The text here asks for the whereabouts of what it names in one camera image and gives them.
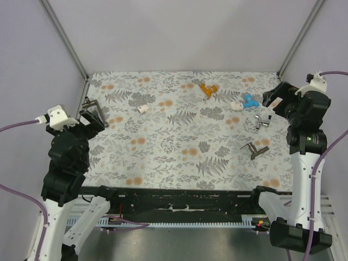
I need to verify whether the floral patterned mat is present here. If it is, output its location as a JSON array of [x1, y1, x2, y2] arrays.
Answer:
[[84, 71, 293, 191]]

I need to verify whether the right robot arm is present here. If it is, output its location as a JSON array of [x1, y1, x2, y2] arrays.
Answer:
[[248, 82, 332, 259]]

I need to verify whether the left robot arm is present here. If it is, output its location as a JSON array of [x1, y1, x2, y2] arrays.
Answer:
[[34, 106, 120, 260]]

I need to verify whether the aluminium frame post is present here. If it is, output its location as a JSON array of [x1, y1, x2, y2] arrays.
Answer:
[[277, 0, 326, 79], [39, 0, 89, 81]]

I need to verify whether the orange plastic faucet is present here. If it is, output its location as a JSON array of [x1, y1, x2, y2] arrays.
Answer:
[[200, 83, 218, 100]]

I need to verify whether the left aluminium frame post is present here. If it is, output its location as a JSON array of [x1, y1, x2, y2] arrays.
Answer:
[[39, 0, 89, 81]]

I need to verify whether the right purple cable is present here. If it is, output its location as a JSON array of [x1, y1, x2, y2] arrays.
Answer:
[[255, 71, 348, 261]]

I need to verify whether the blue plastic faucet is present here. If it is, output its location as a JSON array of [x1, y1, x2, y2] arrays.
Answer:
[[243, 94, 259, 108]]

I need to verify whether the right aluminium frame post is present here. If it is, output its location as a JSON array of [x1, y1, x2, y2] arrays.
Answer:
[[277, 0, 326, 79]]

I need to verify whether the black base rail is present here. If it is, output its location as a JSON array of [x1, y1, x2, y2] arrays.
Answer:
[[88, 184, 283, 224]]

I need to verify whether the dark metal faucet left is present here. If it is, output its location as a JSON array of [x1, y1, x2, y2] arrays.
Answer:
[[82, 96, 109, 128]]

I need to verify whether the white slotted cable duct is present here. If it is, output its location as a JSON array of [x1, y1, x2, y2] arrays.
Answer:
[[66, 215, 269, 228]]

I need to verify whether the white plastic elbow fitting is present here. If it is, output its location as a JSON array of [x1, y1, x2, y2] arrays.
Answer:
[[230, 101, 244, 111]]

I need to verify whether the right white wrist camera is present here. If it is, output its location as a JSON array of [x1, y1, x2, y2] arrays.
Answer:
[[295, 71, 327, 97]]

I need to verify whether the small chrome faucet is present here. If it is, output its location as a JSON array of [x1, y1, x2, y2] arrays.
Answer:
[[255, 115, 272, 130]]

